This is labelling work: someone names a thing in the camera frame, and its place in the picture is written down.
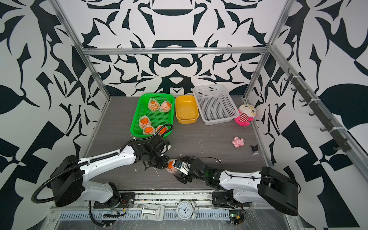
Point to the white perforated plastic basket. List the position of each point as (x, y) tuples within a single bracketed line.
[(215, 104)]

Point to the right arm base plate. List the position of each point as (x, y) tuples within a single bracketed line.
[(224, 199)]

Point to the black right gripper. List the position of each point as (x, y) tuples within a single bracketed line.
[(181, 178)]

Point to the small black figurine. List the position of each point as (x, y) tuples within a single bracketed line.
[(254, 149)]

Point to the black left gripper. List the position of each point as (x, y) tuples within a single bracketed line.
[(164, 164)]

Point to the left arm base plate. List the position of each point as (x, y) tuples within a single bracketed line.
[(125, 200)]

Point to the pink white plush doll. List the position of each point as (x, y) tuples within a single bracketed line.
[(247, 113)]

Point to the netted orange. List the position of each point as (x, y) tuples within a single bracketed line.
[(149, 130), (153, 105), (165, 107), (161, 129), (144, 121)]

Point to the netted orange front middle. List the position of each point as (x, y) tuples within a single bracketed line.
[(149, 130)]

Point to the netted orange back left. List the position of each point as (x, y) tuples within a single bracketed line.
[(153, 105)]

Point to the white rectangular device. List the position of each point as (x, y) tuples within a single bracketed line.
[(153, 212)]

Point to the yellow plastic tub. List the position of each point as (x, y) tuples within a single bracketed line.
[(186, 109)]

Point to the netted orange back right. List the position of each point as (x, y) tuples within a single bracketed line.
[(165, 107)]

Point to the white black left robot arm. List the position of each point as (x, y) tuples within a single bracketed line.
[(71, 181)]

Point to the small circuit board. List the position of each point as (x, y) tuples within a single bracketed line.
[(236, 217)]

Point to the small pink pig toy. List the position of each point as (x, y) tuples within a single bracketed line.
[(238, 142)]

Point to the green plastic basket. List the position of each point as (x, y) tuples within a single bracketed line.
[(157, 118)]

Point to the netted orange front right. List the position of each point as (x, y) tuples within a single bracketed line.
[(161, 129)]

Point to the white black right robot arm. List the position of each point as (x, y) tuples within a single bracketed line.
[(264, 186)]

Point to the black hook rail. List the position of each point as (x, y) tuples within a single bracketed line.
[(321, 112)]

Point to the white foam net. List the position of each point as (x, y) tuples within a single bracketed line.
[(173, 171)]

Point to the netted orange front left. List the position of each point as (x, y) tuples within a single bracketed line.
[(144, 121)]

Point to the white analog clock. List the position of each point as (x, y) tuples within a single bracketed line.
[(186, 210)]

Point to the orange being unwrapped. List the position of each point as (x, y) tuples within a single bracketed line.
[(170, 166)]

